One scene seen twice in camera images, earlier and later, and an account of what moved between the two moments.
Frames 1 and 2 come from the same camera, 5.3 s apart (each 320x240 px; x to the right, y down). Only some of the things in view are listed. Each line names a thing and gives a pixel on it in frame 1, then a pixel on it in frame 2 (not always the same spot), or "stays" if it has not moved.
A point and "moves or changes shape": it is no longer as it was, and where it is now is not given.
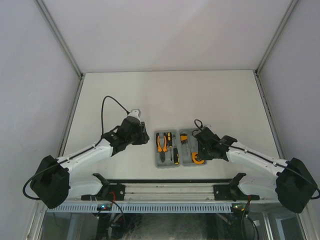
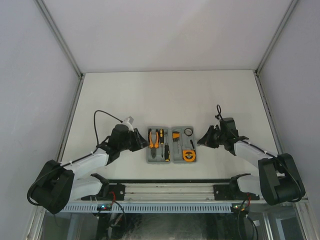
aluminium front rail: x=171 y=192 stays
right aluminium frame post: x=256 y=71 stays
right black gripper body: x=203 y=151 to x=219 y=136
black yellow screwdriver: x=169 y=139 to x=161 y=136
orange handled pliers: x=162 y=150 to x=153 y=147
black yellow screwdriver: x=176 y=156 to x=167 y=153
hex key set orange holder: x=184 y=138 to x=176 y=136
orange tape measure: x=196 y=158 to x=189 y=155
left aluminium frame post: x=64 y=44 stays
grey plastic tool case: x=174 y=148 moves or changes shape
